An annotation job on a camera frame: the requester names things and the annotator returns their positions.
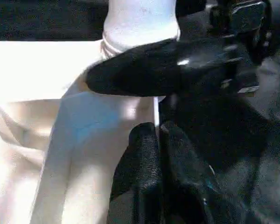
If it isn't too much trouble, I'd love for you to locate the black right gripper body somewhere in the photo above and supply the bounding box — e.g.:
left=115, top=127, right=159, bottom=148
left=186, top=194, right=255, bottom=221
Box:
left=176, top=0, right=272, bottom=99

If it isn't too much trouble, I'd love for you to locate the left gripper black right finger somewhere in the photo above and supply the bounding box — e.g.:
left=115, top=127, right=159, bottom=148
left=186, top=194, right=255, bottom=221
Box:
left=159, top=120, right=234, bottom=224

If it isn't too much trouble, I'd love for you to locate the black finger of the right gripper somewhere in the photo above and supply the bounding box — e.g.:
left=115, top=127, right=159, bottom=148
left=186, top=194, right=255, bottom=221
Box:
left=174, top=0, right=209, bottom=17
left=84, top=38, right=185, bottom=98

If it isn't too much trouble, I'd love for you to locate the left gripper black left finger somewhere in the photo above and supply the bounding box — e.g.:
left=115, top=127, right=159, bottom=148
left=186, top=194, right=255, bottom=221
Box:
left=108, top=121, right=163, bottom=224

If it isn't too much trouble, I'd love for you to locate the white plastic table leg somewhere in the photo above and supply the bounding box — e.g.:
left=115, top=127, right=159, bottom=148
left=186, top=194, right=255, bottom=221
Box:
left=101, top=0, right=182, bottom=59

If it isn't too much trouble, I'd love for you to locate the white plastic table top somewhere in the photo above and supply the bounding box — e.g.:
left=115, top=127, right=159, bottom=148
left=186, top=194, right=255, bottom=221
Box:
left=0, top=39, right=167, bottom=224

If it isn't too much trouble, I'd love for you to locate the black mat cloth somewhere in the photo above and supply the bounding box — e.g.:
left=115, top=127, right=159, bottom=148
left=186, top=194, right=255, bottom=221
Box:
left=0, top=0, right=280, bottom=224

